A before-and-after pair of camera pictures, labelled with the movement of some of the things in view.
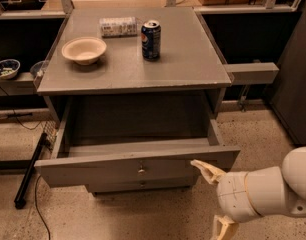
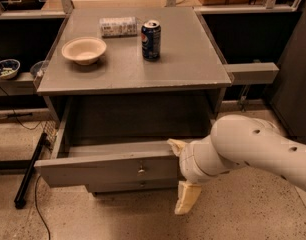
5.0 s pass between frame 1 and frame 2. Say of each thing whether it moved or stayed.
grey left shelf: stayed
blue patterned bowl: stayed
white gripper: moved
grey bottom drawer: stayed
